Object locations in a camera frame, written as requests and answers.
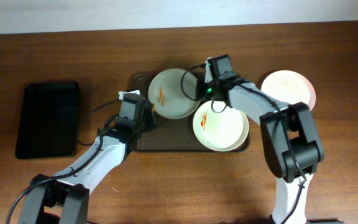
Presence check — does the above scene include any cream plate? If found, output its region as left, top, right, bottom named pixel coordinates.
left=192, top=101, right=249, bottom=152

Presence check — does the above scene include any pale green plate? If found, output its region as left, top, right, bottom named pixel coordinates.
left=148, top=68, right=200, bottom=119

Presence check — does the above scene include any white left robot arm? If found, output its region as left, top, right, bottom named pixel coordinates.
left=18, top=103, right=157, bottom=223

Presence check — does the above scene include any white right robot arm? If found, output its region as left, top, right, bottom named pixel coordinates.
left=197, top=77, right=324, bottom=223

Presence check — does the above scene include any black rectangular tray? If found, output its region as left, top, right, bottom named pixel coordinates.
left=15, top=81, right=80, bottom=159

